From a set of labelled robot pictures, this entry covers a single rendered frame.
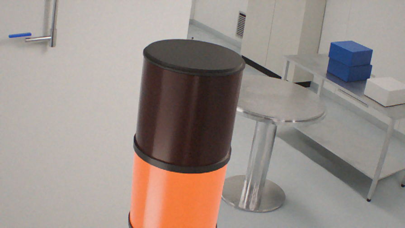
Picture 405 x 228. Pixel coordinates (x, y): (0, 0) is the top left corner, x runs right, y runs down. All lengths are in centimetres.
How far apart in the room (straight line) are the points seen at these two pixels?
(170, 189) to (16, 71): 152
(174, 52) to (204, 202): 8
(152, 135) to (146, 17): 164
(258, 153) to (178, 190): 423
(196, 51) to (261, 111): 376
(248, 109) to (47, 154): 233
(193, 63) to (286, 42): 720
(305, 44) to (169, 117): 712
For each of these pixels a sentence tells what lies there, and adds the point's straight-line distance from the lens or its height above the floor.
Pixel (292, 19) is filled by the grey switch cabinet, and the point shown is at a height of 95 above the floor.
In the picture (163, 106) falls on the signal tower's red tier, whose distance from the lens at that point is 25.
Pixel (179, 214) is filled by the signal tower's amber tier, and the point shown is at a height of 227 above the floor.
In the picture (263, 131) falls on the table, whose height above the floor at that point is 64.
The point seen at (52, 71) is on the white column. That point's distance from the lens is 181.
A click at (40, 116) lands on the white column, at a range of 186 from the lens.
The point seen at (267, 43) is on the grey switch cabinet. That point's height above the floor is 46.
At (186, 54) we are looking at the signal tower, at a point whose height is 235.
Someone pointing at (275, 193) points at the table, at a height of 2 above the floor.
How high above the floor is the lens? 243
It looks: 23 degrees down
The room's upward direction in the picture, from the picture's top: 8 degrees clockwise
